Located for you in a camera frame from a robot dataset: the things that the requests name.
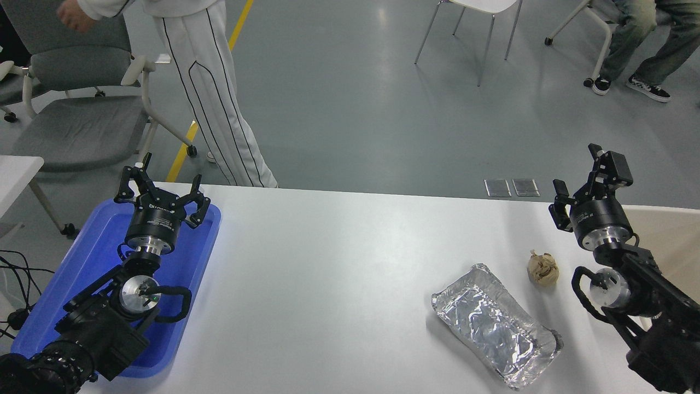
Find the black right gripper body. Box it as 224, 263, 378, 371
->
569, 197, 634, 241

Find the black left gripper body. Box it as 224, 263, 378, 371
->
125, 194, 188, 245

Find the person's right hand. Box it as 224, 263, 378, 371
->
56, 0, 97, 33

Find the blue plastic tray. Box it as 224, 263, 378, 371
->
11, 198, 222, 379

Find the crumpled tan paper ball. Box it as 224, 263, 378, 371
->
527, 250, 560, 286

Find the large pale bin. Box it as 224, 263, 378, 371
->
622, 205, 700, 332

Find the small white table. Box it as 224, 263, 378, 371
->
0, 155, 77, 239

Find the crumpled foil tray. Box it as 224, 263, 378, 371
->
431, 264, 564, 390

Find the seated person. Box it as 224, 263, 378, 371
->
592, 0, 700, 103

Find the grey chair with black castor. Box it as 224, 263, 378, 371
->
0, 59, 25, 124

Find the white chair with metal legs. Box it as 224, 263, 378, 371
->
414, 0, 523, 87

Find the grey chair with white frame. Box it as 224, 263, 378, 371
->
0, 0, 199, 171

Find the white frame chair with castors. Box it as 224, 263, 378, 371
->
544, 0, 621, 88

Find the black cable with plug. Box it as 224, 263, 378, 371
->
0, 249, 55, 341

